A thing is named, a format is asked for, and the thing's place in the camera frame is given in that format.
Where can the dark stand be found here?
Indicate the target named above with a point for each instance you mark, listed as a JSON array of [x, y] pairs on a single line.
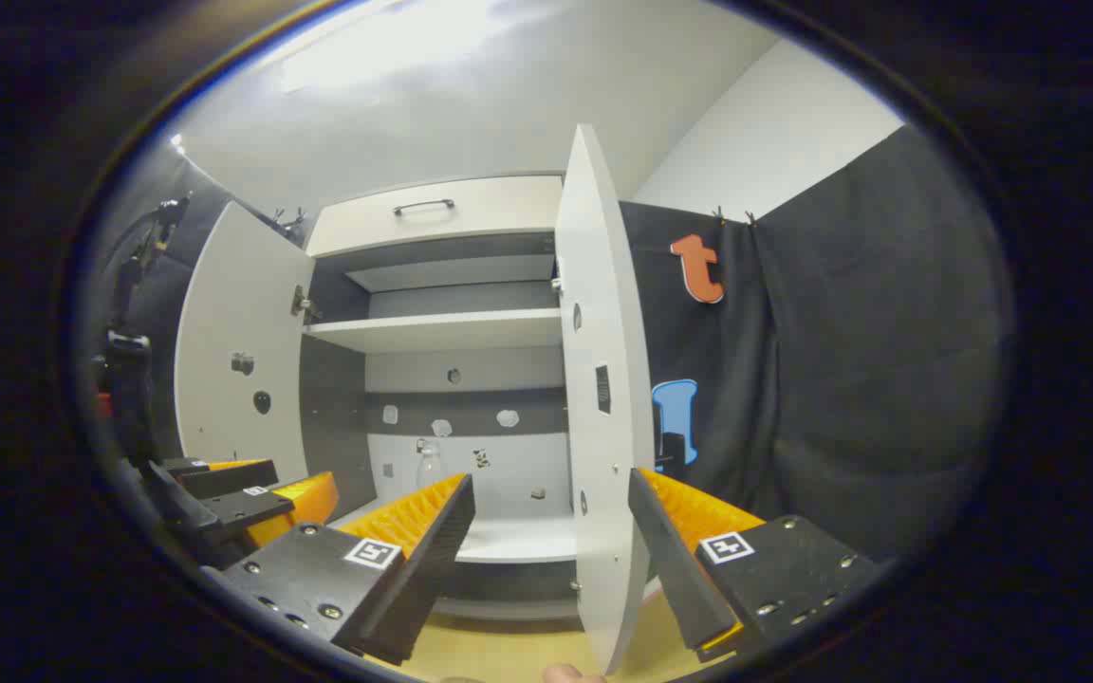
[[134, 341]]

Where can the clear plastic bottle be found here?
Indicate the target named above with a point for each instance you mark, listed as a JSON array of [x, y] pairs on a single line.
[[429, 470]]

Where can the white cabinet shelf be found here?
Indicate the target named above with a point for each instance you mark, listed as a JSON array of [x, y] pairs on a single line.
[[433, 332], [518, 541]]

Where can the white cabinet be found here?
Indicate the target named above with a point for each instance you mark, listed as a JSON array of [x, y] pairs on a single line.
[[509, 375]]

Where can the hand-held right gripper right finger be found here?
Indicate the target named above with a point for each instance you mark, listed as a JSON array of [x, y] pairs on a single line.
[[679, 569]]

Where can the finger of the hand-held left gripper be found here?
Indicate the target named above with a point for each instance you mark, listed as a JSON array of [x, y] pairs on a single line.
[[224, 477], [262, 512]]

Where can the white cabinet door headphones sticker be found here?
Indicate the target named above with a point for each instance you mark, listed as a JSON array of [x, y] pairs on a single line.
[[603, 332]]

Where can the black backdrop cloth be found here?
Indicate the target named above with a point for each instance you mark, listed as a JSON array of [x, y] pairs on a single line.
[[841, 379]]

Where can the white cabinet door camera sticker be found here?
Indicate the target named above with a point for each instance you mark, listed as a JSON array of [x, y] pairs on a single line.
[[224, 323]]

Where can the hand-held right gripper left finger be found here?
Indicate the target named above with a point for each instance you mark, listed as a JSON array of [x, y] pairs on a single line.
[[433, 560]]

